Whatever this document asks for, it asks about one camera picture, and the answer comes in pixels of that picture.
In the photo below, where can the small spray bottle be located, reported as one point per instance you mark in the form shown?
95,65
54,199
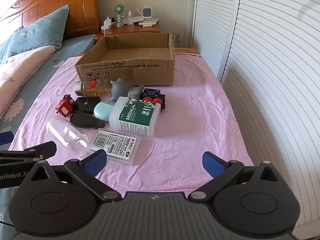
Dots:
129,18

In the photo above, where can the brown cardboard box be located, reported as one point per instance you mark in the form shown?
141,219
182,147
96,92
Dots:
125,72

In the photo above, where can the dark blue dotted block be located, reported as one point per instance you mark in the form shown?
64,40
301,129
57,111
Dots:
151,92

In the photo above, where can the small green desk fan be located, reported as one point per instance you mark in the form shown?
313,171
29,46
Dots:
119,11

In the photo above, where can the mint green case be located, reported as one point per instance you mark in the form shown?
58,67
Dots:
102,111

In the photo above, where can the grey star-shaped toy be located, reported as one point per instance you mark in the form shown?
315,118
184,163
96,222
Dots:
119,90

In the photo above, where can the black toy with red buttons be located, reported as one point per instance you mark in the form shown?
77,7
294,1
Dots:
162,102

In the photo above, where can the wooden bed frame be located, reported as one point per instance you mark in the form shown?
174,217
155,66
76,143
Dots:
187,51

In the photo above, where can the amber capsule bottle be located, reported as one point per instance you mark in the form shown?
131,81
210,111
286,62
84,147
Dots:
97,88

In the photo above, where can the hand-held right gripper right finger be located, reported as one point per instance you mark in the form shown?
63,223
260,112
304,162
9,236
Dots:
212,165

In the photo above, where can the clear plastic jar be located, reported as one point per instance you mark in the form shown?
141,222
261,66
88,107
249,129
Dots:
65,135

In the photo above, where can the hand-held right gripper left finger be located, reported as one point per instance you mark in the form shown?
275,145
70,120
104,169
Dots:
95,163

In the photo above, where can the white power strip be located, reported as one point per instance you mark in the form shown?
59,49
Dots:
108,23

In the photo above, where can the wooden nightstand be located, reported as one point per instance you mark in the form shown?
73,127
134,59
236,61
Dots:
130,30

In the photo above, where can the clear labelled box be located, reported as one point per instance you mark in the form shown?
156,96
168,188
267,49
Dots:
117,145

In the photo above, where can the black glossy teardrop case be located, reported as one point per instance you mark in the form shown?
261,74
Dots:
82,120

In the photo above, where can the black flat device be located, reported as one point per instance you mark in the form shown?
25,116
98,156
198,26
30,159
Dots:
86,103

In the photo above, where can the red toy robot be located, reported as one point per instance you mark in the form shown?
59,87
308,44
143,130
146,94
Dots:
63,107

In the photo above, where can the blue pillow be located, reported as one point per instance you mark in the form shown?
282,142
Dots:
37,35

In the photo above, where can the wide white louvered door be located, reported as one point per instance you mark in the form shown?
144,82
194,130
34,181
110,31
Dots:
275,80

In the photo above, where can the cotton swab box green label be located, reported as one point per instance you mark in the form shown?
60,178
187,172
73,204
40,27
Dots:
135,120

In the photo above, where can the pink floral quilt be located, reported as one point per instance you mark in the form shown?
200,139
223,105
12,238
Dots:
15,72

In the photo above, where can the narrow white louvered door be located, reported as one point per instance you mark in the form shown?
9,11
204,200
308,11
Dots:
215,15

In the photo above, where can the wooden headboard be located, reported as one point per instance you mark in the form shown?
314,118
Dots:
62,5

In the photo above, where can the pink cloth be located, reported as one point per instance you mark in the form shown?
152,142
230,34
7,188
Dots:
187,130

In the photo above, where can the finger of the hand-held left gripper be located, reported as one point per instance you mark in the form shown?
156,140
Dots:
5,138
37,148

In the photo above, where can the wall outlet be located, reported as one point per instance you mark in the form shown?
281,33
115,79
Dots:
178,37

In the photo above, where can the white desk clock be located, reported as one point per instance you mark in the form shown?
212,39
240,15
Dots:
146,13

